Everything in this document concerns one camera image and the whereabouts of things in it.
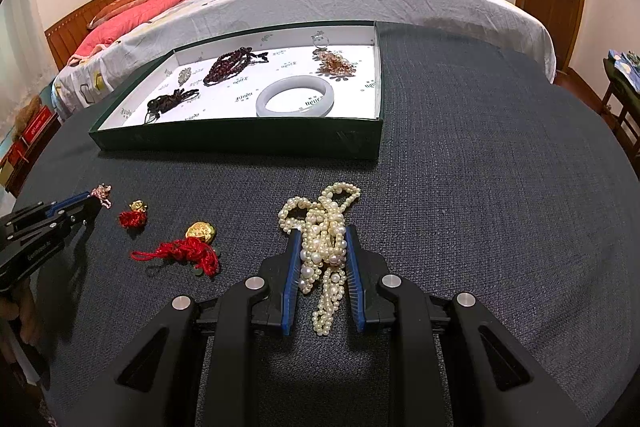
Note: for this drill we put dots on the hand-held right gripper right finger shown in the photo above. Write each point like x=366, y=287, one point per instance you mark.
x=356, y=272

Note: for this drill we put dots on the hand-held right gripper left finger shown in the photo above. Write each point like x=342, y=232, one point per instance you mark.
x=294, y=272

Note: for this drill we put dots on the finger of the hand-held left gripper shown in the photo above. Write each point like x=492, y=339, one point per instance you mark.
x=80, y=213
x=65, y=202

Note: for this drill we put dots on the pink flower jewelry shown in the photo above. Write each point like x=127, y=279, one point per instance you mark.
x=101, y=194

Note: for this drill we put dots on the green box with white lining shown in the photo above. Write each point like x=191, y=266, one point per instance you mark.
x=250, y=137

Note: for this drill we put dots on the white jade bangle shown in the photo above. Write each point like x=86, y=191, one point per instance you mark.
x=265, y=104

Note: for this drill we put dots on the person's left hand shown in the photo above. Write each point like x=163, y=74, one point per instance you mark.
x=20, y=314

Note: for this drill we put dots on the small gold pendant red tassel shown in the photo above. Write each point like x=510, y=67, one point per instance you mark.
x=132, y=217

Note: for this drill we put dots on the red boxes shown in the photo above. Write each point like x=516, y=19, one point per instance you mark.
x=30, y=137

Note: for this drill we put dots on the brown teddy bear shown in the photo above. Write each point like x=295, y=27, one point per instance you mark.
x=25, y=117

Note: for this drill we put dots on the dark grey table cloth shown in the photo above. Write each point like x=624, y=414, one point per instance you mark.
x=475, y=207

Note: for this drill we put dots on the silver brooch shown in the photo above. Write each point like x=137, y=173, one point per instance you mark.
x=186, y=76

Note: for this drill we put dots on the wooden headboard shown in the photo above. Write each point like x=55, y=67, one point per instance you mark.
x=75, y=19

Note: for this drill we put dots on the orange patterned pillow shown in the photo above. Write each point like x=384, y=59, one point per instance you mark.
x=117, y=9

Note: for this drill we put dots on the pink pillow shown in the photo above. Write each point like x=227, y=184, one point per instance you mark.
x=135, y=14

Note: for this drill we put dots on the bed with patterned sheet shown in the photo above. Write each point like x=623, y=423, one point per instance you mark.
x=400, y=2

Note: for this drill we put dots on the wooden chair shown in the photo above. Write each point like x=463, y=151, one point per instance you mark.
x=612, y=107

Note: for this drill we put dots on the clothes pile on chair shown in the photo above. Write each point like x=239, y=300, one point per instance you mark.
x=625, y=67

